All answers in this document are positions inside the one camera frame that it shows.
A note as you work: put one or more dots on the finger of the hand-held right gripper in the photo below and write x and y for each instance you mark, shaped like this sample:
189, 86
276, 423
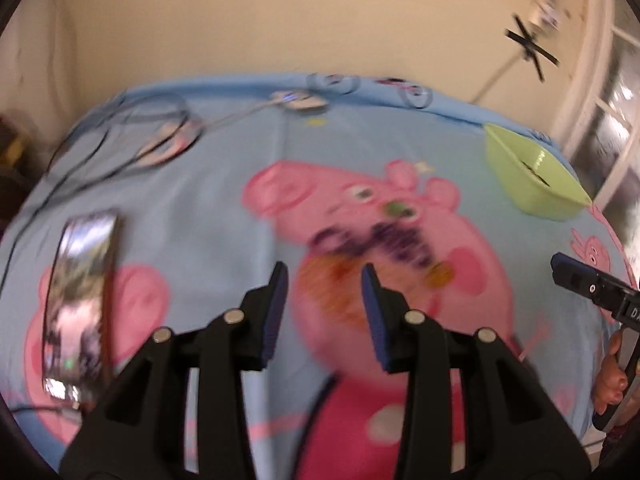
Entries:
582, 282

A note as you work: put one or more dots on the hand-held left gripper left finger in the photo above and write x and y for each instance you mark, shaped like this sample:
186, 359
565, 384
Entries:
272, 310

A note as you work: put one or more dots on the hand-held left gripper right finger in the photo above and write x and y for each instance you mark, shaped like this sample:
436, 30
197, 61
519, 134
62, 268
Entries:
372, 310

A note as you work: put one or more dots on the light green plastic bowl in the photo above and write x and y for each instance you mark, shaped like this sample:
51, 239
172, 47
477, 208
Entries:
520, 195

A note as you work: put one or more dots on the person's right hand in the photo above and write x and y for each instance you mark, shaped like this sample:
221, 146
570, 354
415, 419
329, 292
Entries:
611, 375

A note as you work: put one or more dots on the cartoon pig printed blanket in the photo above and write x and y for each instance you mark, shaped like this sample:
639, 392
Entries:
200, 200

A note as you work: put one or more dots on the smartphone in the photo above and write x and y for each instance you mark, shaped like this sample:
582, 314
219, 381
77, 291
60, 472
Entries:
80, 300

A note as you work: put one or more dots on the small white charging device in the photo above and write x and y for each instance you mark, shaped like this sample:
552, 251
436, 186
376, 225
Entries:
297, 101

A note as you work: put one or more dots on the black tape cross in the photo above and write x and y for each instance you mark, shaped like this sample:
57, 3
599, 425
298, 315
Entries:
531, 45

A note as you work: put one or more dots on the white window frame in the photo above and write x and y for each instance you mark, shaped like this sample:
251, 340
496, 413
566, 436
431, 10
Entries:
590, 85

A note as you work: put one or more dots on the white wall socket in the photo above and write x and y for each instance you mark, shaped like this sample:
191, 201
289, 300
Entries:
542, 12

